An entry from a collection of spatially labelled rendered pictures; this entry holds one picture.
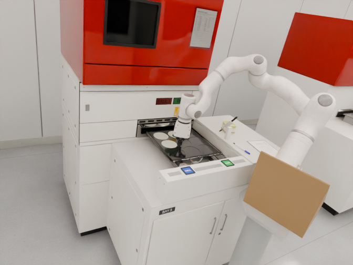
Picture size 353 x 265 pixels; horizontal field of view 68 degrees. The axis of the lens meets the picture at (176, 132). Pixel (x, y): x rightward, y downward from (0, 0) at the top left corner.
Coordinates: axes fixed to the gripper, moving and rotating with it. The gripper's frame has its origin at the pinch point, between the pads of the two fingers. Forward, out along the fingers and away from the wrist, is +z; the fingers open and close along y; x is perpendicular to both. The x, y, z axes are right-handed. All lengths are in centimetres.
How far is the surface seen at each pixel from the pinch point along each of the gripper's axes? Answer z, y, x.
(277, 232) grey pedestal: 10, 51, -51
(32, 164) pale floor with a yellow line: 92, -139, 70
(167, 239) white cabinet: 36, 2, -43
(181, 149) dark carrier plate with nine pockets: 2.0, 1.7, -4.2
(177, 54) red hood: -50, -11, 17
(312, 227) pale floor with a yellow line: 92, 142, 51
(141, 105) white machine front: -15.2, -28.2, 11.7
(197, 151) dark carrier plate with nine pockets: 2.1, 11.9, -3.0
